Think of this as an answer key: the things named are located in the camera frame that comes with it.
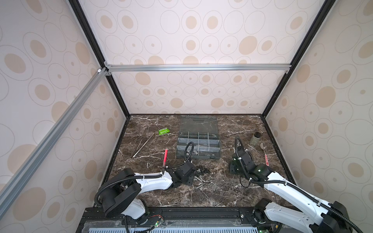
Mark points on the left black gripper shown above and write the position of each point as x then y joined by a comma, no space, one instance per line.
191,180

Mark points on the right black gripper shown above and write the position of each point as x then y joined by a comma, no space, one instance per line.
231,166

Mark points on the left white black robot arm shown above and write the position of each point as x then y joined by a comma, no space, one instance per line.
119,195

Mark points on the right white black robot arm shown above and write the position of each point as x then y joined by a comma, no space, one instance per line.
312,214

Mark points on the pile of screws and nuts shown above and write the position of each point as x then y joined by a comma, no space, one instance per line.
207,180

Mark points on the pink marker pen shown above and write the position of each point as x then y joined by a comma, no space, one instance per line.
165,158

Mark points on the small spice jar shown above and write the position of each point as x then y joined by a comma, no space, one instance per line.
255,139

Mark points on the grey compartment organizer box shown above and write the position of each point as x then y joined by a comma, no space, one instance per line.
204,133

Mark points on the green snack packet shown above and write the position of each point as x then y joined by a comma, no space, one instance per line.
163,131

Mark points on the metal tongs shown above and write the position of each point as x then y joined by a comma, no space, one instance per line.
141,145

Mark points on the pink handled spoon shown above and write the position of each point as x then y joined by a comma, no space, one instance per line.
265,154

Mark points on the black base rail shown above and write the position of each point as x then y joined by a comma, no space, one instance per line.
178,219

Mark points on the horizontal aluminium frame bar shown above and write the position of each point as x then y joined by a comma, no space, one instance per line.
207,67

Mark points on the diagonal aluminium frame bar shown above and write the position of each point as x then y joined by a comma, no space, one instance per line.
31,164

